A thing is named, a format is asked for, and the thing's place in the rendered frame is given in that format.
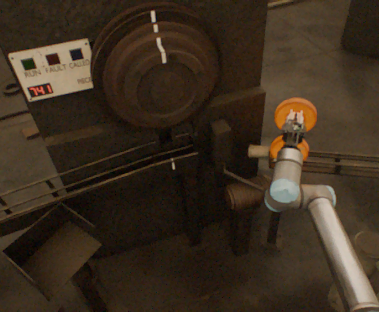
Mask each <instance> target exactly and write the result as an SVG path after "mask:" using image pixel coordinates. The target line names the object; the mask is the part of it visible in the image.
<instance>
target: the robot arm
mask: <svg viewBox="0 0 379 312"><path fill-rule="evenodd" d="M295 115H296V116H297V119H296V121H294V118H295ZM306 132H307V127H305V121H304V122H303V117H302V111H301V112H300V113H296V112H294V113H293V112H292V111H291V114H289V115H288V117H287V119H285V122H284V123H283V124H282V127H281V135H282V138H281V139H282V140H283V142H284V143H286V144H283V147H281V149H280V150H279V151H278V152H277V157H276V158H275V159H274V161H275V162H276V164H275V168H274V171H273V175H272V180H271V182H270V185H269V187H268V189H267V191H266V194H265V203H266V205H267V206H268V207H269V209H271V210H272V211H275V212H281V211H283V210H286V209H302V210H307V211H308V214H309V215H310V218H311V221H312V223H313V226H314V229H315V232H316V235H317V237H318V241H319V243H320V246H321V249H322V250H323V252H324V255H325V259H326V262H327V264H328V267H329V270H330V273H331V276H332V278H333V281H334V284H335V286H336V290H337V292H338V294H339V297H340V299H341V302H342V306H343V308H344V311H345V312H379V302H378V300H377V298H376V296H375V293H374V291H373V289H372V286H371V285H370V282H369V281H368V279H367V277H366V275H365V272H364V270H363V268H362V266H361V264H360V261H359V259H358V257H357V255H356V253H355V250H354V249H353V247H352V245H351V243H350V241H349V238H348V236H347V234H346V232H345V230H344V227H343V226H342V223H341V221H340V219H339V216H338V215H337V213H336V211H335V210H334V206H335V202H336V198H335V195H334V191H333V189H332V188H331V187H330V186H325V185H307V184H300V175H301V169H302V162H303V154H302V153H301V151H300V149H299V148H298V147H297V145H300V143H302V142H303V138H305V133H306Z"/></svg>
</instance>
